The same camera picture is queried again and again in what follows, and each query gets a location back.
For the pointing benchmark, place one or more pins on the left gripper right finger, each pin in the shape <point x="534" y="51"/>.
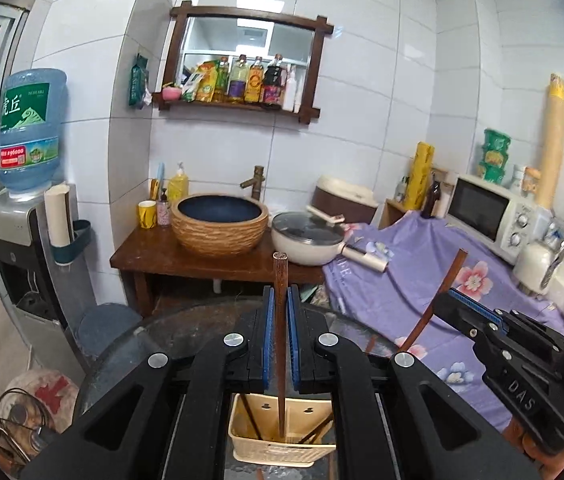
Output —
<point x="311" y="346"/>

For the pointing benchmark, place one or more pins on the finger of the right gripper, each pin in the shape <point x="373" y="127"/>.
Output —
<point x="474" y="305"/>

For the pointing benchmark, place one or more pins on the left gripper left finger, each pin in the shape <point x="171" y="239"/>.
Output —
<point x="250" y="347"/>

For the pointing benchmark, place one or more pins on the black gold chopstick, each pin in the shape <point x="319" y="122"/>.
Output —
<point x="250" y="415"/>

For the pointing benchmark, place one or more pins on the thin black chopstick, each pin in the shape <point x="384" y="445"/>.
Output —
<point x="314" y="435"/>

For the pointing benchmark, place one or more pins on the purple floral cloth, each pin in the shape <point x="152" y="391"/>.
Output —
<point x="431" y="265"/>

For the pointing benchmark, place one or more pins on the cream plastic utensil basket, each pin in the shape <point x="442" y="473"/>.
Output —
<point x="298" y="437"/>

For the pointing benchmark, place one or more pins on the white kettle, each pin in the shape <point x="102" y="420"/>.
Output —
<point x="536" y="265"/>

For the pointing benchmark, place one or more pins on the white microwave oven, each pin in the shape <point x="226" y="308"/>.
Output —
<point x="503" y="221"/>

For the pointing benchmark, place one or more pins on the cream frying pan with lid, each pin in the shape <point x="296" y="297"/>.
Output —
<point x="314" y="238"/>

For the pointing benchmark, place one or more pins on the dark brown glass bottle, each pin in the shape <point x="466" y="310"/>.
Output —
<point x="432" y="196"/>

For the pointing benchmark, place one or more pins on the yellow box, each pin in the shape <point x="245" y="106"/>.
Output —
<point x="419" y="176"/>

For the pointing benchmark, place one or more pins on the woven brown basin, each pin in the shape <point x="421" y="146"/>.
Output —
<point x="219" y="225"/>

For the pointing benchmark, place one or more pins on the dark wooden counter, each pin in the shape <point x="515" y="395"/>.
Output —
<point x="145" y="253"/>

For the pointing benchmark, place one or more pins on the brown rice cooker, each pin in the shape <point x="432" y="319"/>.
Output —
<point x="340" y="198"/>

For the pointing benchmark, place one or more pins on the green stacked containers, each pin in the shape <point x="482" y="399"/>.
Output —
<point x="492" y="164"/>

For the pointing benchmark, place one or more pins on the bamboo style faucet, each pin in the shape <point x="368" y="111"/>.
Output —
<point x="255" y="182"/>

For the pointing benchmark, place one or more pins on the small pink bottle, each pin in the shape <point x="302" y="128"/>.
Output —
<point x="163" y="209"/>

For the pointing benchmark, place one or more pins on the yellow mug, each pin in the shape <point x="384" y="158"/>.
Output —
<point x="147" y="214"/>

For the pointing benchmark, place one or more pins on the yellow soap bottle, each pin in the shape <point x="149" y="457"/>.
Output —
<point x="178" y="186"/>

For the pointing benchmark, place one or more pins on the tall rolled beige mat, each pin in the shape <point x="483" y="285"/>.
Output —
<point x="553" y="147"/>

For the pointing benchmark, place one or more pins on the white water dispenser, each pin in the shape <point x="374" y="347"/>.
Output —
<point x="36" y="284"/>

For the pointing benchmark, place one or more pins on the paper cup stack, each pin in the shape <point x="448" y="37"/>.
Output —
<point x="59" y="218"/>

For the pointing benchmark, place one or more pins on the blue water jug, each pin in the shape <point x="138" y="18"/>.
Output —
<point x="32" y="115"/>

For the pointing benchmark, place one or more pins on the wooden wall shelf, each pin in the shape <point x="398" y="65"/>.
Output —
<point x="226" y="56"/>

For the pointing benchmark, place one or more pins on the green packet on wall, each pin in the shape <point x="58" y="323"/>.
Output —
<point x="139" y="95"/>

